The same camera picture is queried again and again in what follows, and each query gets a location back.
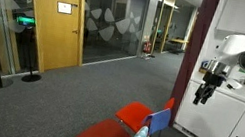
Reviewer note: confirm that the framed door sign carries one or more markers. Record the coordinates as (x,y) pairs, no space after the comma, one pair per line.
(64,8)

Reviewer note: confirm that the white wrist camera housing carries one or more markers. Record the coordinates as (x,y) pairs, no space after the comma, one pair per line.
(234,84)

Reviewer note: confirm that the white base cabinet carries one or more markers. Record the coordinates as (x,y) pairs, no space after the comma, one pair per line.
(215,115)

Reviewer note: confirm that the yellow table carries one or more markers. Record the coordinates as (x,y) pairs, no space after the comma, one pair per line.
(179,40)

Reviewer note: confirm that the small blue box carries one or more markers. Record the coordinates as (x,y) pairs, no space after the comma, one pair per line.
(203,65)

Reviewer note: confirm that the plain blue towel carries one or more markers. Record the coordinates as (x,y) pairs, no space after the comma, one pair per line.
(158,120)

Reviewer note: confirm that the red chair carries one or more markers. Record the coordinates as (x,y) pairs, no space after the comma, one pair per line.
(133,113)
(100,135)

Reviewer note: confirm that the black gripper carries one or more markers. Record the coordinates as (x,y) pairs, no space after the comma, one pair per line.
(213,80)

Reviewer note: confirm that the red fire extinguisher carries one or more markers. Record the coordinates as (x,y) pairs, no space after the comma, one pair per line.
(147,46)

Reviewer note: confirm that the wooden door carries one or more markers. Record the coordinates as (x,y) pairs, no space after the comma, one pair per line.
(53,39)

